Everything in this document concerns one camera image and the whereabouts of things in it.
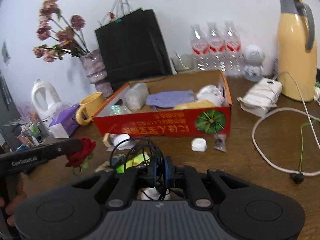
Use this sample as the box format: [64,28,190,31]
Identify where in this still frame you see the clear cotton swab container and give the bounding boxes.
[124,82,149,111]

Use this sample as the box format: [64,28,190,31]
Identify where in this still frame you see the white charger plug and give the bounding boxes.
[141,187,172,201]

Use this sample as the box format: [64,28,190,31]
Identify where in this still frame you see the purple tissue pack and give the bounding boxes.
[49,102,82,138]

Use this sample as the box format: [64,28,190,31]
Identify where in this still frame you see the white robot-shaped speaker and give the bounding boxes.
[243,44,265,82]

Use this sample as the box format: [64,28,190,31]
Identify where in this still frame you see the purple ribbed vase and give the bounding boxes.
[79,49,113,98]

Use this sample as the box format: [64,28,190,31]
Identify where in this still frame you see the long white cable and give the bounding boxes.
[252,71,320,184]

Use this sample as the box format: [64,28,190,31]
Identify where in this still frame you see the dried pink roses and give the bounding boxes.
[32,0,92,63]

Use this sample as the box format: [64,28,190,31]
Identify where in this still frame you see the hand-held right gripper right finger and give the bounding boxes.
[164,156,250,209]

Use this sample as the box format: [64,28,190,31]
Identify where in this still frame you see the clear water bottle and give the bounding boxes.
[190,24,209,72]
[207,22,225,74]
[224,21,243,78]

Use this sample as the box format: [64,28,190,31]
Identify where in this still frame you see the red cardboard box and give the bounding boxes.
[91,69,232,138]

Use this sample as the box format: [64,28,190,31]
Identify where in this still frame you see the white detergent jug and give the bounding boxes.
[31,79,63,120]

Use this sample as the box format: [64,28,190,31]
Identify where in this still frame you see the yellow thermos jug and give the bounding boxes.
[277,0,316,102]

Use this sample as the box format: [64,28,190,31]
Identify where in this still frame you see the clear glass container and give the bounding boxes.
[171,51,195,74]

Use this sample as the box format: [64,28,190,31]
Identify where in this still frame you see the purple knit cloth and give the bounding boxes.
[146,90,195,110]

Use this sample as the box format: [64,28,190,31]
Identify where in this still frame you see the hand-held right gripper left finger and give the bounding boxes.
[71,157,159,209]

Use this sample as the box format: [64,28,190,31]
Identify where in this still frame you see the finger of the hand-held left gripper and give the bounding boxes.
[37,139,84,161]

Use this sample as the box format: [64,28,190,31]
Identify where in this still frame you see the white power adapter pack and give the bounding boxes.
[237,77,283,117]

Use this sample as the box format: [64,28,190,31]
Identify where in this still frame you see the black cable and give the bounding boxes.
[110,137,175,200]

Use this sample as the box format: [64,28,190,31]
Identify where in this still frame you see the green tissue packet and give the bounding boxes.
[116,154,150,173]

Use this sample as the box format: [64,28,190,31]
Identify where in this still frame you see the yellow mug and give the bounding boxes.
[76,92,105,126]

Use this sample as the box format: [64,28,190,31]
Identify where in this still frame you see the small clear bag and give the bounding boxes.
[214,134,227,152]

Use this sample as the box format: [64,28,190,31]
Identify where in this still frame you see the red artificial rose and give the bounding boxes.
[65,137,97,177]

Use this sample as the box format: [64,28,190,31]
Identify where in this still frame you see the clear iridescent plastic bag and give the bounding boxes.
[109,104,132,117]

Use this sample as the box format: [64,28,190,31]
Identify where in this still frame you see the white paper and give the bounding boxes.
[196,84,225,107]

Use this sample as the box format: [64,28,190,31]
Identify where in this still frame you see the white round container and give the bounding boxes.
[111,134,132,150]

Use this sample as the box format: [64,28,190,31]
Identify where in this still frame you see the person's left hand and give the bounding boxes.
[0,176,27,228]

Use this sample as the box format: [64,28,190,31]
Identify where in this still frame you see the cluttered shelf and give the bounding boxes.
[0,105,48,153]

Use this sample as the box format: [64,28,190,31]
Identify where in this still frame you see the green cable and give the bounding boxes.
[299,119,320,173]

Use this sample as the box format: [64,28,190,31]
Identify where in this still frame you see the black paper bag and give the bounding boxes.
[94,0,173,85]

